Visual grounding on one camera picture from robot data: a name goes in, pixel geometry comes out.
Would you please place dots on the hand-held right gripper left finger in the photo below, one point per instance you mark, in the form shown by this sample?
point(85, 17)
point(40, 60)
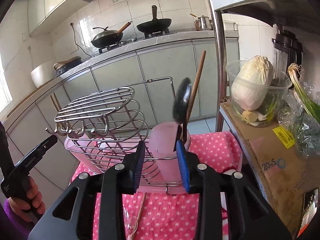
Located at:
point(138, 170)

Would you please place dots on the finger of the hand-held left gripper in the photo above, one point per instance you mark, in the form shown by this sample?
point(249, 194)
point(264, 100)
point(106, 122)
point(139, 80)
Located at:
point(37, 152)

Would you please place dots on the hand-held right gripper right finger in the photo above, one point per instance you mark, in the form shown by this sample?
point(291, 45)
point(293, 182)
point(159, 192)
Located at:
point(182, 167)

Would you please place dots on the light wooden chopstick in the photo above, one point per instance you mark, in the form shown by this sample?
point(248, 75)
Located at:
point(58, 102)
point(53, 102)

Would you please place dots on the black spoon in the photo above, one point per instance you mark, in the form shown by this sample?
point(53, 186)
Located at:
point(182, 102)

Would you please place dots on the dark brown chopstick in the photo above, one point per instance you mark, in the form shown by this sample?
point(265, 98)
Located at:
point(197, 80)

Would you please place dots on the person's left forearm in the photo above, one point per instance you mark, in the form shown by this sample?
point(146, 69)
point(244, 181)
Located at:
point(10, 221)

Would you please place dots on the person's left hand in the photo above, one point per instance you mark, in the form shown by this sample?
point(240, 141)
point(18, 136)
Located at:
point(33, 198)

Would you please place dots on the gold metal spoon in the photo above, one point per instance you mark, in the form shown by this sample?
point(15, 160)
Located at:
point(142, 210)

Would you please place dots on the pink dotted cloth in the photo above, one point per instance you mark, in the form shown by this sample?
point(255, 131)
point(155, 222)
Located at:
point(162, 217)

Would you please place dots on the clear plastic spoon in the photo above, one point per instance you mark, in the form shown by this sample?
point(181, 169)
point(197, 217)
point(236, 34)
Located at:
point(130, 226)

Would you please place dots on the white rice cooker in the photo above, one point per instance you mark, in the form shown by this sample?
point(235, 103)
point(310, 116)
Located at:
point(43, 76)

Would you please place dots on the ginger piece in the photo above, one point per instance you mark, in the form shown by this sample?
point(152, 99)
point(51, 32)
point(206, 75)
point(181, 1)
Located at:
point(250, 116)

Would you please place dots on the black electric cooker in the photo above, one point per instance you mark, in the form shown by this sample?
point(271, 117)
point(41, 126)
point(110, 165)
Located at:
point(68, 66)

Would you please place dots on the cardboard box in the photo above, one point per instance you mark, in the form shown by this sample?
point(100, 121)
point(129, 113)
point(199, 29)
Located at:
point(275, 167)

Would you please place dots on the grey kitchen counter cabinets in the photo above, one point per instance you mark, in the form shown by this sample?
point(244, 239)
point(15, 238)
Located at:
point(162, 65)

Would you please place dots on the napa cabbage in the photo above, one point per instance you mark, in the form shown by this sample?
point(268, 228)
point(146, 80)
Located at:
point(252, 85)

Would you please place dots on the clear plastic bowl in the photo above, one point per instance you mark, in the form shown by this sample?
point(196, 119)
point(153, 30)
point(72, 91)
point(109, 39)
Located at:
point(277, 97)

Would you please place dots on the metal shelf rack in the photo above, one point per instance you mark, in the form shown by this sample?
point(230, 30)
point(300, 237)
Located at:
point(218, 55)

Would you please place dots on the clear bag of greens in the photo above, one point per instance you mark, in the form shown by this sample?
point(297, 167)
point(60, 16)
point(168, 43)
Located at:
point(305, 132)

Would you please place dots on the gas stove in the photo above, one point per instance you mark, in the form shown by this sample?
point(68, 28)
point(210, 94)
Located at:
point(130, 42)

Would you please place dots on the black wok with lid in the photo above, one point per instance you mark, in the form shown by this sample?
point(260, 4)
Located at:
point(105, 38)

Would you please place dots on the green onions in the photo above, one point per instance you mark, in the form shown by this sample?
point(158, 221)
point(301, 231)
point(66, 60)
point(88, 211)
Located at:
point(300, 90)

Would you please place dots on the brown metal pot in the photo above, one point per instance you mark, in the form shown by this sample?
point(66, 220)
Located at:
point(196, 25)

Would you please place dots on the black open wok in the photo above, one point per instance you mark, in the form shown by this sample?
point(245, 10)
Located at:
point(153, 25)

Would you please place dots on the metal kettle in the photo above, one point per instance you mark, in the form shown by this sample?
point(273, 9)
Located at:
point(205, 22)

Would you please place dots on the white lidded container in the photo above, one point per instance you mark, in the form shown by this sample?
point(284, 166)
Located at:
point(229, 25)

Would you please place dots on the black blender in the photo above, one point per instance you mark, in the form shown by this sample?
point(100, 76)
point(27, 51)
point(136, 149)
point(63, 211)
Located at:
point(287, 47)

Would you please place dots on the upper wall cabinet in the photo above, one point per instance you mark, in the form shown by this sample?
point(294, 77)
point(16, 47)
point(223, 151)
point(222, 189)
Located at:
point(55, 5)

